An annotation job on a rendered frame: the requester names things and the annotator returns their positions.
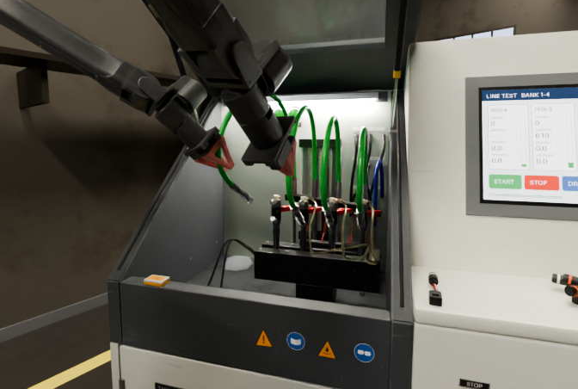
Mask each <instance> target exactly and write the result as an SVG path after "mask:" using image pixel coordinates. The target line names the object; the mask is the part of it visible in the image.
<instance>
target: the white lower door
mask: <svg viewBox="0 0 578 389"><path fill-rule="evenodd" d="M120 367H121V378H119V387H120V389H341V388H336V387H332V386H324V385H319V384H315V383H310V382H306V381H302V380H294V379H290V378H286V377H281V376H277V375H272V374H265V373H260V372H256V371H251V370H247V369H242V368H238V367H231V366H226V365H222V364H217V363H213V362H209V361H201V360H196V359H192V358H187V357H184V356H179V355H172V354H167V353H163V352H158V351H154V350H149V349H141V348H137V347H133V346H129V345H125V344H124V343H123V344H121V345H120Z"/></svg>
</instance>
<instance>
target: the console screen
mask: <svg viewBox="0 0 578 389"><path fill-rule="evenodd" d="M465 212H466V215H478V216H494V217H509V218H524V219H554V220H570V221H578V72H565V73H546V74H527V75H509V76H490V77H466V78H465Z"/></svg>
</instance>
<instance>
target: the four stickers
mask: <svg viewBox="0 0 578 389"><path fill-rule="evenodd" d="M255 346H261V347H267V348H272V347H273V332H272V330H266V329H259V328H255ZM375 346H376V345H371V344H368V343H360V342H355V341H354V358H353V360H354V361H361V362H364V363H369V364H372V365H374V357H375ZM286 348H287V349H292V350H297V351H303V352H305V333H300V332H294V331H289V330H287V331H286ZM317 356H319V357H323V358H328V359H332V360H337V341H332V340H328V339H322V338H317Z"/></svg>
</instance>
